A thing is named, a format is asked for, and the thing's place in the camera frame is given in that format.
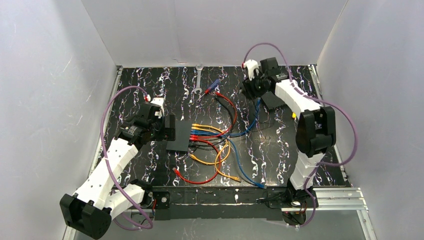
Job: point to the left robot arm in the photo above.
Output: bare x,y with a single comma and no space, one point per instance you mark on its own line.
130,137

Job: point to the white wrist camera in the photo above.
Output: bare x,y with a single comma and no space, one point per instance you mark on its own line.
156,101
252,68

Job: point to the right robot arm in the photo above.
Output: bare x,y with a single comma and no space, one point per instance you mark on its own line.
316,127

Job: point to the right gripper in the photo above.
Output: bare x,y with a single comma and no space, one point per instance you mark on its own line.
251,88

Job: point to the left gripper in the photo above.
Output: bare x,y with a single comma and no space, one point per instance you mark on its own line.
169,127

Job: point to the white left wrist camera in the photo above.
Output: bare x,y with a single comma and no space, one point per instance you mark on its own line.
156,101

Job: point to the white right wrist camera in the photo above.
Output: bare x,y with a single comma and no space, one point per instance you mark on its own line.
252,68

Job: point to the silver wrench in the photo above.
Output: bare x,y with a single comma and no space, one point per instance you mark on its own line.
197,90

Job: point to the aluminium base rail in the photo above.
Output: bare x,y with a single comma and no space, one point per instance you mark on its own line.
162,198

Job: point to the blue handled screwdriver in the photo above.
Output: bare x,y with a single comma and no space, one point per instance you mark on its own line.
210,88

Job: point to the black network switch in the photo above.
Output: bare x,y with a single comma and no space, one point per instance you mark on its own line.
182,137
271,101

